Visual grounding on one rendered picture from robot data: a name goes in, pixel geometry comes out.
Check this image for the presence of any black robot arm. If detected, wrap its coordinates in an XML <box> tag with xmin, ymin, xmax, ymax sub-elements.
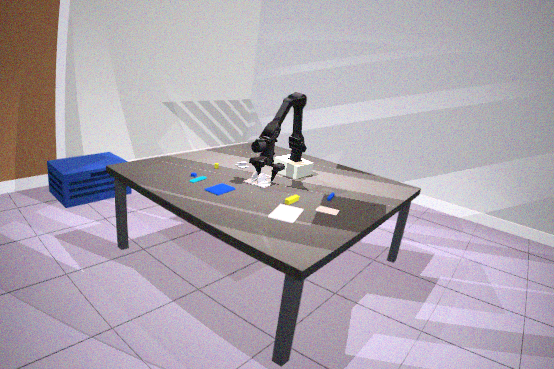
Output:
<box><xmin>251</xmin><ymin>92</ymin><xmax>307</xmax><ymax>167</ymax></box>

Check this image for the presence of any yellow rectangular block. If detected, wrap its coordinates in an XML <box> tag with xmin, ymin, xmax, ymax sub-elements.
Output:
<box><xmin>285</xmin><ymin>195</ymin><xmax>299</xmax><ymax>205</ymax></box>

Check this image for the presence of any blue flat rectangular plate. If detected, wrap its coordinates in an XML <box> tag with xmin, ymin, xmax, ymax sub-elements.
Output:
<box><xmin>204</xmin><ymin>184</ymin><xmax>235</xmax><ymax>196</ymax></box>

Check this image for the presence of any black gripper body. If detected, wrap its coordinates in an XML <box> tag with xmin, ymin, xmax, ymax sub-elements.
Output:
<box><xmin>249</xmin><ymin>151</ymin><xmax>285</xmax><ymax>171</ymax></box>

